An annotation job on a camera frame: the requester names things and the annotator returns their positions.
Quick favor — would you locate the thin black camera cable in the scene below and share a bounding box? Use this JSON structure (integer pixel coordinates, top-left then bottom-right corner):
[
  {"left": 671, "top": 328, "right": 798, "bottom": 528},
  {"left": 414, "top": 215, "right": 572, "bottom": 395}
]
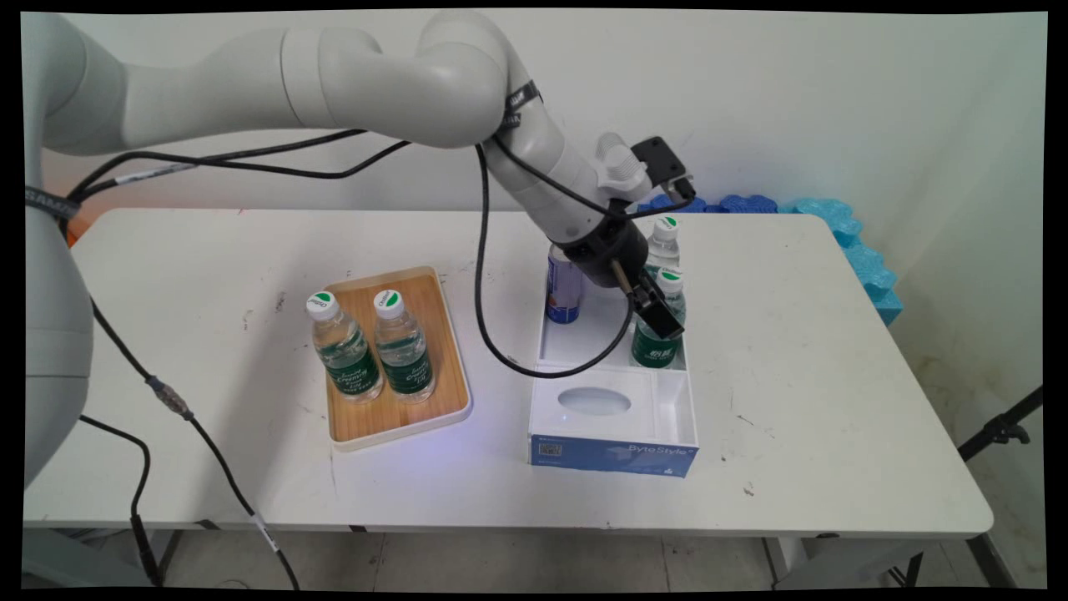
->
[{"left": 63, "top": 128, "right": 697, "bottom": 220}]

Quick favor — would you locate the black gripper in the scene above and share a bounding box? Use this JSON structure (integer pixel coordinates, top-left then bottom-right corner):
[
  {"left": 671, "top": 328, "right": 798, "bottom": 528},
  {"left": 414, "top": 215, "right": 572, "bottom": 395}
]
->
[{"left": 562, "top": 219, "right": 688, "bottom": 341}]

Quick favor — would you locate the light blue foam piece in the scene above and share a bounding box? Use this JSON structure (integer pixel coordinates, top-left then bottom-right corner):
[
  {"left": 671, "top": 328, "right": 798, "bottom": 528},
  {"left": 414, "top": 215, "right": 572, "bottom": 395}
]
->
[{"left": 780, "top": 198, "right": 904, "bottom": 327}]

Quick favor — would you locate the blue drink can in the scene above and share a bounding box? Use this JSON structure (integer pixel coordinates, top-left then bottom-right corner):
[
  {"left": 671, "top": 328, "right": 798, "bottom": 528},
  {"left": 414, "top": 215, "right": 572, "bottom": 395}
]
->
[{"left": 546, "top": 244, "right": 586, "bottom": 326}]

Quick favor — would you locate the green label water bottle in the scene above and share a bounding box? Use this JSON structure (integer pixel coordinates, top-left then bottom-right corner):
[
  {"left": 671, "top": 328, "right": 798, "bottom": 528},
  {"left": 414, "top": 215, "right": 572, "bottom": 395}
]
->
[
  {"left": 305, "top": 290, "right": 385, "bottom": 405},
  {"left": 644, "top": 215, "right": 682, "bottom": 281},
  {"left": 630, "top": 267, "right": 688, "bottom": 371},
  {"left": 372, "top": 289, "right": 437, "bottom": 405}
]

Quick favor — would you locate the white and blue cardboard box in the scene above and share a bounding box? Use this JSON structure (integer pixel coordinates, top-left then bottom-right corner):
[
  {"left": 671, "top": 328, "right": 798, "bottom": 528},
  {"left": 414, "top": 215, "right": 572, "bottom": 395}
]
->
[{"left": 528, "top": 260, "right": 701, "bottom": 479}]

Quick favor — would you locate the wooden tray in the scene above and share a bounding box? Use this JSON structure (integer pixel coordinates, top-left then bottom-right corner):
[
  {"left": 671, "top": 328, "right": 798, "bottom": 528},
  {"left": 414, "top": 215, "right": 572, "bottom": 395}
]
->
[{"left": 322, "top": 265, "right": 475, "bottom": 453}]

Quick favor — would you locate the black cable with metal connector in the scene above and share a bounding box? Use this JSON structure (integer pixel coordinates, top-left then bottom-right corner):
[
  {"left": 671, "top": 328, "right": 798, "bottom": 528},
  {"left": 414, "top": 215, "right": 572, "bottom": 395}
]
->
[{"left": 77, "top": 299, "right": 301, "bottom": 590}]

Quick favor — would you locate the grey table leg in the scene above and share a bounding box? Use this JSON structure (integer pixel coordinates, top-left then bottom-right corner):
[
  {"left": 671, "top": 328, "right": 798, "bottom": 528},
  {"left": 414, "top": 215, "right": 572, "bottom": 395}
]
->
[{"left": 762, "top": 534, "right": 944, "bottom": 590}]

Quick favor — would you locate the black tripod leg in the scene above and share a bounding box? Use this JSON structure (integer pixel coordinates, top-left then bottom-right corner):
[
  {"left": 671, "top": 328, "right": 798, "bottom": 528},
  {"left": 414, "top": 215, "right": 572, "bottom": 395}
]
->
[{"left": 957, "top": 386, "right": 1045, "bottom": 463}]

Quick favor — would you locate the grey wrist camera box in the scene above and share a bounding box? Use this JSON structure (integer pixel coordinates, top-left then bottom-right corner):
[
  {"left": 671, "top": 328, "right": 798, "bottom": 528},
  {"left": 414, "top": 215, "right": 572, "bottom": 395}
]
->
[{"left": 629, "top": 135, "right": 698, "bottom": 203}]

